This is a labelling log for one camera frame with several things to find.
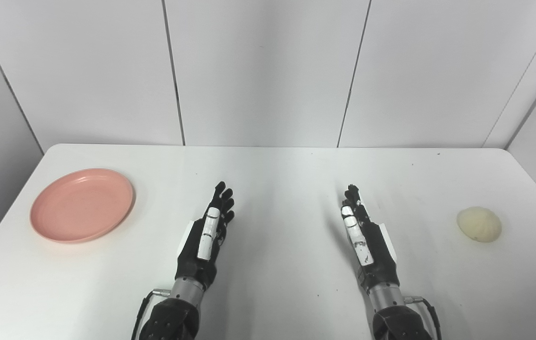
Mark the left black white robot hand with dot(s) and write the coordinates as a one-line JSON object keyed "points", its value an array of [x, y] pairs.
{"points": [[193, 262]]}

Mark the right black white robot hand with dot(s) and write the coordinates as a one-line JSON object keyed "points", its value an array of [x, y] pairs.
{"points": [[376, 264]]}

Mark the cream steamed bun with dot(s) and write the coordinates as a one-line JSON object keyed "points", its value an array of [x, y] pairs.
{"points": [[479, 224]]}

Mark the pink round plate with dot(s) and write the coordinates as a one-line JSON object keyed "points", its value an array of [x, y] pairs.
{"points": [[82, 205]]}

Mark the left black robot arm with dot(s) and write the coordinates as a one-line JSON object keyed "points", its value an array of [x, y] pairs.
{"points": [[173, 311]]}

